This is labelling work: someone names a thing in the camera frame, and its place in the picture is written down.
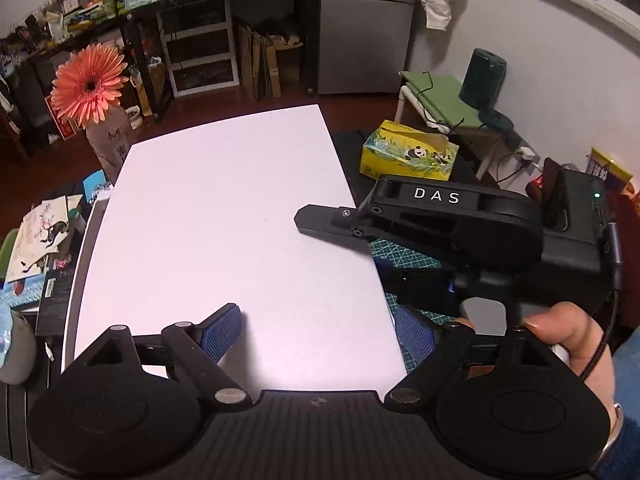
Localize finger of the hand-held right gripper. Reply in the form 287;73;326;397
294;204;381;257

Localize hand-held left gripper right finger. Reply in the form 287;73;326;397
382;305;583;407

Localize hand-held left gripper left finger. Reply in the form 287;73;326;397
75;302;253;408

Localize white box lid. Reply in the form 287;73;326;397
74;104;408;396

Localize person's right forearm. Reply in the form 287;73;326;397
592;400;640;480

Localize black slatted desktop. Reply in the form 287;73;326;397
0;130;551;471

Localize person's right hand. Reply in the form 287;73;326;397
525;301;616;421

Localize green cutting mat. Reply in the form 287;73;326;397
369;239;451;376

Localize yellow tissue pack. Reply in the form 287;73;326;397
360;120;460;182

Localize small green table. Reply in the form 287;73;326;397
396;70;503;181

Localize yellow and blue snack bag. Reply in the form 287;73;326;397
585;146;637;195

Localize dark green cylinder device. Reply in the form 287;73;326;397
458;48;507;111

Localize flat cardboard pieces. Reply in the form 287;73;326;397
236;19;306;102

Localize black flat box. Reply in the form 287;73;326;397
35;267;88;337

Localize grey refrigerator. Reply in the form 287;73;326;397
316;0;417;96

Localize blue patterned booklet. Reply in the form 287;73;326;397
0;280;46;311

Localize blue mountain-shaped humidifier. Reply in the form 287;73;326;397
0;305;38;386

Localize ink painting paper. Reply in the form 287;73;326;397
5;195;71;283

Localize person's right leg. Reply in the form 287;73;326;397
612;327;640;413

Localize pink flower vase bottle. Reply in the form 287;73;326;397
85;109;135;186

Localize white drawer cabinet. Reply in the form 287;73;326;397
156;0;241;99

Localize red gift box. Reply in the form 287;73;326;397
45;95;83;141

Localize orange gerbera flower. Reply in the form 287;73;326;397
50;43;130;129

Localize cluttered storage rack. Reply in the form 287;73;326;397
0;0;168;86

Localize black braided cable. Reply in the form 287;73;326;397
579;224;625;382

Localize black metal frame desk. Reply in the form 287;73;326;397
117;0;323;123

